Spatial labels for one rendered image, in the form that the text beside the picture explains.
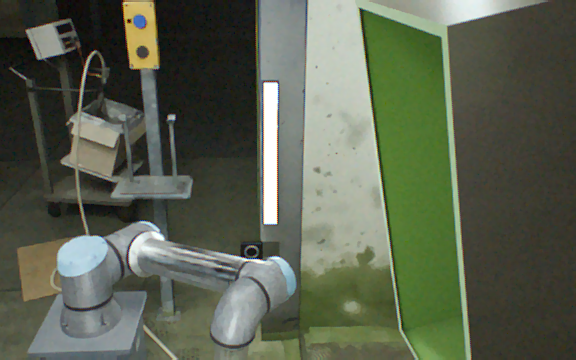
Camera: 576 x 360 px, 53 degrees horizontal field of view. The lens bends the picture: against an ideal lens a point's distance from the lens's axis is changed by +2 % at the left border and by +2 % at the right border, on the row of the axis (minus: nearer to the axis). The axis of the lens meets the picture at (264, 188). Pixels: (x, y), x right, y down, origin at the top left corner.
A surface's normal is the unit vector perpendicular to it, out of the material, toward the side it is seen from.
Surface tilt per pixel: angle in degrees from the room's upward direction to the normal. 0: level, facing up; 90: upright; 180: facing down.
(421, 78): 90
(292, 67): 90
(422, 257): 90
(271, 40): 90
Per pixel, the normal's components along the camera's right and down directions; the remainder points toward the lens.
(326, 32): 0.04, 0.40
